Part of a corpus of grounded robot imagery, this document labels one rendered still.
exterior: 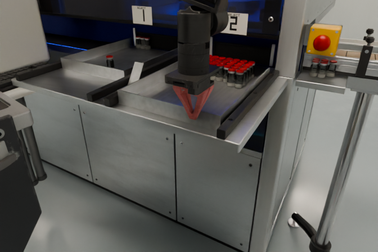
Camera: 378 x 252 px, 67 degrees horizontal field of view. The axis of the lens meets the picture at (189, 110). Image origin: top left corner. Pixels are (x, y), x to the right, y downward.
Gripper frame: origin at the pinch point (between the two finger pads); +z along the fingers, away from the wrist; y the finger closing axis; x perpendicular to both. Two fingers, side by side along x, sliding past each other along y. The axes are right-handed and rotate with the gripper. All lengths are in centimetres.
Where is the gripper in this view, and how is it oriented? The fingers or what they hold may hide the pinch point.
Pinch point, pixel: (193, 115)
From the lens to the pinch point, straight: 56.4
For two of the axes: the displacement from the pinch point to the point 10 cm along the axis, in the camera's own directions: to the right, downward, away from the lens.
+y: 4.9, -3.8, 7.9
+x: -8.7, -2.1, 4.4
